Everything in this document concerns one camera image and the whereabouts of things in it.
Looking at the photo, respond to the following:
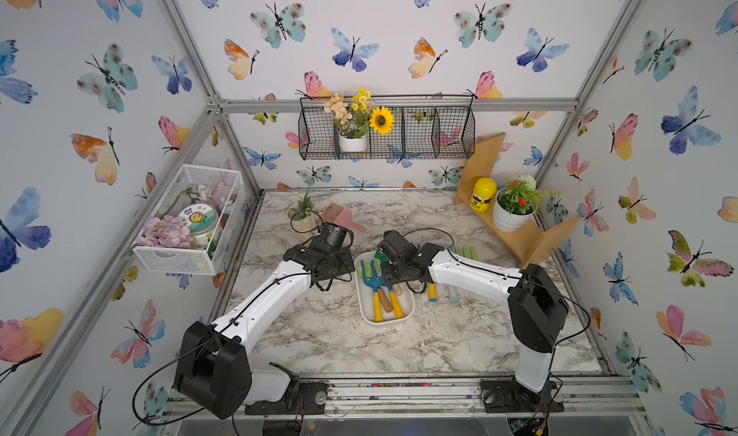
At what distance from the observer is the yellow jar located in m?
0.99

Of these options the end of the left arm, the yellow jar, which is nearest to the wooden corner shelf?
the yellow jar

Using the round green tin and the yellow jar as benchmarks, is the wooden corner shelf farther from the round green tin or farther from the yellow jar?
the round green tin

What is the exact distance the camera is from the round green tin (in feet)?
2.16
